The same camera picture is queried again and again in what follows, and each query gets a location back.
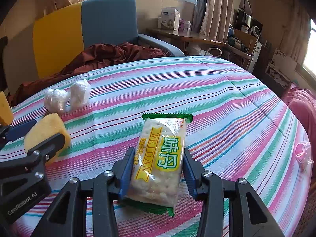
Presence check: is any yellow sponge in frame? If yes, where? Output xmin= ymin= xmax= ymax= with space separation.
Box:
xmin=0 ymin=91 xmax=14 ymax=126
xmin=24 ymin=113 xmax=71 ymax=164

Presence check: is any green cracker packet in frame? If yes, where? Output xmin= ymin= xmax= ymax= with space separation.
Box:
xmin=124 ymin=113 xmax=193 ymax=217

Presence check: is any white plastic bundle left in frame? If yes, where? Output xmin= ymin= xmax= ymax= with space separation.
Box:
xmin=44 ymin=88 xmax=70 ymax=114

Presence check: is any white plastic bundle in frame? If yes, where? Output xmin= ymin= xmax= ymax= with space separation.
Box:
xmin=44 ymin=88 xmax=70 ymax=114
xmin=70 ymin=79 xmax=92 ymax=109

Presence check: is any white plastic bundle right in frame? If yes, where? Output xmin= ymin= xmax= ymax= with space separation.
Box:
xmin=70 ymin=79 xmax=92 ymax=109

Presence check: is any tricolour headboard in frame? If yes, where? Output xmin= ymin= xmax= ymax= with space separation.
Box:
xmin=9 ymin=0 xmax=139 ymax=87

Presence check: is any maroon blanket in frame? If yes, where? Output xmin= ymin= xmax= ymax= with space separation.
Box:
xmin=8 ymin=42 xmax=168 ymax=107

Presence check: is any pink quilt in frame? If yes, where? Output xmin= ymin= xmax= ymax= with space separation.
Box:
xmin=281 ymin=86 xmax=315 ymax=168

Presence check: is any wooden desk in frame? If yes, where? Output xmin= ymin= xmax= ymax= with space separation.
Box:
xmin=146 ymin=28 xmax=252 ymax=60

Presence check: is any white appliance box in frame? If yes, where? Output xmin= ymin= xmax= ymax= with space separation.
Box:
xmin=158 ymin=7 xmax=180 ymax=31

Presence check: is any pink curtain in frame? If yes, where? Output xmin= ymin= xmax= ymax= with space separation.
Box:
xmin=200 ymin=0 xmax=233 ymax=41

